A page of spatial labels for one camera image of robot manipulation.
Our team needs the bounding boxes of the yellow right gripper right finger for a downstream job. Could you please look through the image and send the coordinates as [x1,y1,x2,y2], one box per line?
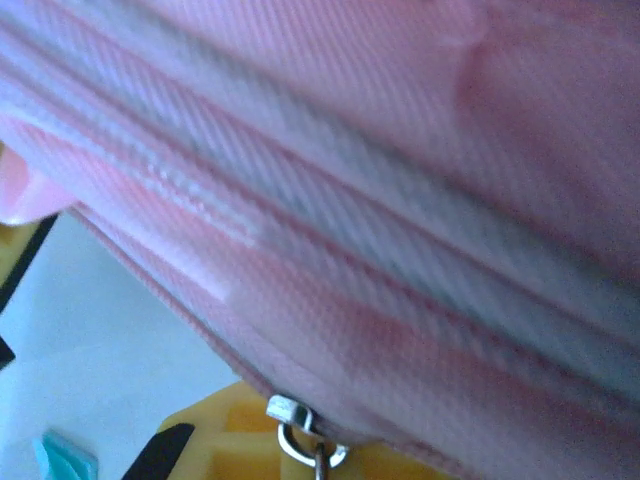
[319,442,451,480]

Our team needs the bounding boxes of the pink student backpack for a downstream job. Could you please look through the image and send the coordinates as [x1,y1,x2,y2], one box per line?
[0,0,640,480]

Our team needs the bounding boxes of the light blue eraser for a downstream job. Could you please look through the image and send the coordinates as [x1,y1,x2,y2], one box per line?
[32,428,99,480]

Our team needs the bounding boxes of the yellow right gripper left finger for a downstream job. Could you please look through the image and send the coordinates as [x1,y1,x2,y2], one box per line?
[122,382,321,480]

